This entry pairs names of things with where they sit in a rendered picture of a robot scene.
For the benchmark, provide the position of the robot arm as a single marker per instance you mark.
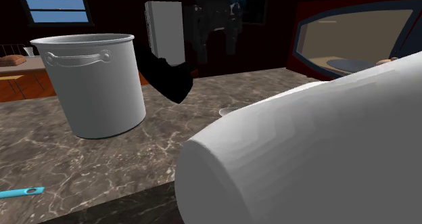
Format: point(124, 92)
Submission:
point(303, 157)

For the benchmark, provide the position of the small grey dish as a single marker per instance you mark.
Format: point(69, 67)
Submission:
point(226, 111)

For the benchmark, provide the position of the black angular object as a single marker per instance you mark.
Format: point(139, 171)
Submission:
point(168, 79)

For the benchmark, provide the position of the white refrigerator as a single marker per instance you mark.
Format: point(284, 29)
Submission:
point(168, 28)

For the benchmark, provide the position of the large grey metal pot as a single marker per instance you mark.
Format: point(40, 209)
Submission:
point(99, 94)

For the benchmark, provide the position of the red microwave oven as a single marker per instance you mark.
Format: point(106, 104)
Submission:
point(349, 35)

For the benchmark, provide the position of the orange wooden kitchen cabinet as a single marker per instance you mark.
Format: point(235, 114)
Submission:
point(23, 81)

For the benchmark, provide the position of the small white cup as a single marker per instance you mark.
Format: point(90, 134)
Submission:
point(29, 51)

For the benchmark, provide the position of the brown bread loaf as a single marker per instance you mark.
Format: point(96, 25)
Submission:
point(11, 60)

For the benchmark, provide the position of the dark wall picture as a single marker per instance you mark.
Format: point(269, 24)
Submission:
point(250, 4)

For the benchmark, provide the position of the window with black frame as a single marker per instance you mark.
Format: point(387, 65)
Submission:
point(56, 10)

